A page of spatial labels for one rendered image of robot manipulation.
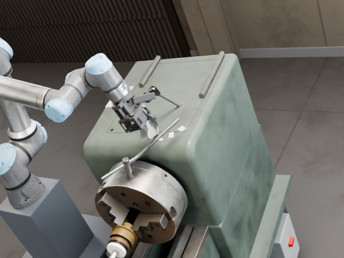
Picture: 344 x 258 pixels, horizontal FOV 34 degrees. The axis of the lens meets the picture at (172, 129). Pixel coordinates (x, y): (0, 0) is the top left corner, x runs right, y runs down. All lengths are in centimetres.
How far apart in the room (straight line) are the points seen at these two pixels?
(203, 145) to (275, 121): 198
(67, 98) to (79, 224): 82
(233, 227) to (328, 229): 101
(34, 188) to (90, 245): 40
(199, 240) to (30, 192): 69
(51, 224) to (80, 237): 19
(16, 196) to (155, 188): 63
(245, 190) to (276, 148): 138
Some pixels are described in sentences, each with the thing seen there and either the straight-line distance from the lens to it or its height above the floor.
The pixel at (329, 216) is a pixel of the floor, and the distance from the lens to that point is 323.
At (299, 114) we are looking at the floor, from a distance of 393.
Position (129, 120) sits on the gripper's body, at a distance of 181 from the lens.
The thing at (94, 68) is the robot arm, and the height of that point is 163.
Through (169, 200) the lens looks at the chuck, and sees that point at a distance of 193.
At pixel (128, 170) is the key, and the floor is 127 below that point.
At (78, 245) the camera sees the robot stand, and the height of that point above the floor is 80.
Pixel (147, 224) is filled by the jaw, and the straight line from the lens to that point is 192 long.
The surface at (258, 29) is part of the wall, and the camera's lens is 451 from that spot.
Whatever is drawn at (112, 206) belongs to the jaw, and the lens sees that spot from 196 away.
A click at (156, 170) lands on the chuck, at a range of 195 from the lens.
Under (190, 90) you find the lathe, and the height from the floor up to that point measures 126.
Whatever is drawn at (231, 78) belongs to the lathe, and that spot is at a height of 121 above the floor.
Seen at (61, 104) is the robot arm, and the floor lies 159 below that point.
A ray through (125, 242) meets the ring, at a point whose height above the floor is 110.
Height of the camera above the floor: 241
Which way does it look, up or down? 35 degrees down
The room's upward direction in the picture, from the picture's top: 24 degrees counter-clockwise
